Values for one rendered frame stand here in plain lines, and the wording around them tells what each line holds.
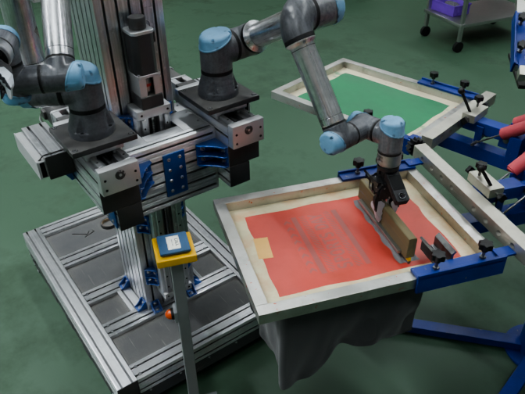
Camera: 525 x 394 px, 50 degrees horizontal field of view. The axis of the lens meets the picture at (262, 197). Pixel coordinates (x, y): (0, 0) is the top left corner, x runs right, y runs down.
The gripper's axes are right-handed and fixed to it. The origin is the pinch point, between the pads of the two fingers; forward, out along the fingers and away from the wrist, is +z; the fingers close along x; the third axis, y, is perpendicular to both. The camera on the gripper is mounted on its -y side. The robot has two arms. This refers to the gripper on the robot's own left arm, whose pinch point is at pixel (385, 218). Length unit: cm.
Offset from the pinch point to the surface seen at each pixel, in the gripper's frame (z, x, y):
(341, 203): 4.4, 7.3, 19.0
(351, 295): 2.9, 24.4, -27.9
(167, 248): 3, 72, 11
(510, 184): -3.9, -47.9, 0.3
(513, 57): -19, -99, 72
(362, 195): -1.0, 1.6, 14.3
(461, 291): 99, -80, 50
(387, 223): -1.4, 1.6, -4.6
